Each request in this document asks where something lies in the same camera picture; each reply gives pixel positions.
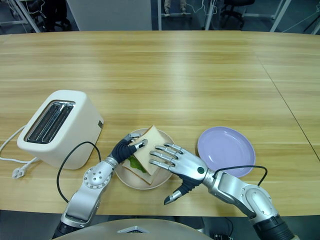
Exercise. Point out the green lettuce leaf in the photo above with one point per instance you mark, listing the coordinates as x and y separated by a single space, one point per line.
136 162

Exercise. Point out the purple plate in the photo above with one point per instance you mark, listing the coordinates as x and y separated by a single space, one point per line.
225 150

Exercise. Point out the cream toaster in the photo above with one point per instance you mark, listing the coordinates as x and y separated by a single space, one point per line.
75 125

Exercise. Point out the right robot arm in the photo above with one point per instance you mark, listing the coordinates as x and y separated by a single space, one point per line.
236 186

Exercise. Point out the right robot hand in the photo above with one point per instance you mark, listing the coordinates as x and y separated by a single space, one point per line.
190 165

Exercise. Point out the black office chair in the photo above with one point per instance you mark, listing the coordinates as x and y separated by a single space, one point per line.
232 12

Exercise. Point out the bread slice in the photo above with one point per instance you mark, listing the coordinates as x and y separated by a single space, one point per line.
152 140
140 174

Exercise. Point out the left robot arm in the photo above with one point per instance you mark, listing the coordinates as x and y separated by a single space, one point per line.
94 179

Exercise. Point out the beige plate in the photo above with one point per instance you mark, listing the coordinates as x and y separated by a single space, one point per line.
163 140

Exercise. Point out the robot body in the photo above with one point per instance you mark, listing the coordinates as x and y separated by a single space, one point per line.
130 231

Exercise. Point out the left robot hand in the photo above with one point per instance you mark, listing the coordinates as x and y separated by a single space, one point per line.
121 149

